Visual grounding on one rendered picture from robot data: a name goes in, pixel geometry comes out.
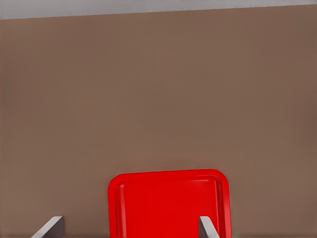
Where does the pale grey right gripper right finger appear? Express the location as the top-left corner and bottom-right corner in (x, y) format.
(199, 216), (220, 238)

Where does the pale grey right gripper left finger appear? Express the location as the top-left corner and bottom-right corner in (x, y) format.
(31, 215), (66, 238)

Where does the red rectangular tray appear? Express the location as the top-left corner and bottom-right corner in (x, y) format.
(107, 169), (233, 238)

